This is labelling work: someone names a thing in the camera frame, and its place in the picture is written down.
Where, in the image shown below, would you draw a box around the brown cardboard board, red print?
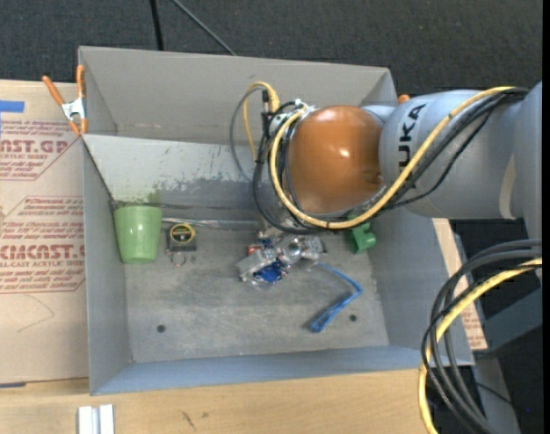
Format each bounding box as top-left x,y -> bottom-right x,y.
0,78 -> 90,391

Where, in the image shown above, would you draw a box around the yellow and black tape measure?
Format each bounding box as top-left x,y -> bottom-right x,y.
166,222 -> 199,269

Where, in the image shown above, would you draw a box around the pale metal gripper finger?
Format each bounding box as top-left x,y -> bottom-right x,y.
235,247 -> 274,277
241,262 -> 289,290

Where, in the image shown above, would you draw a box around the blue sunglasses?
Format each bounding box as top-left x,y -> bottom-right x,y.
309,261 -> 364,334

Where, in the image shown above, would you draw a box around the green plastic cup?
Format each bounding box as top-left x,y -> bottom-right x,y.
112,203 -> 164,265

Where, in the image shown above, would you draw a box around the black cylinder on white bracket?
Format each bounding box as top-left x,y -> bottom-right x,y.
260,87 -> 303,131

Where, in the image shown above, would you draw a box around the grey metal bin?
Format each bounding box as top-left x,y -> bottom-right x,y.
77,45 -> 476,397

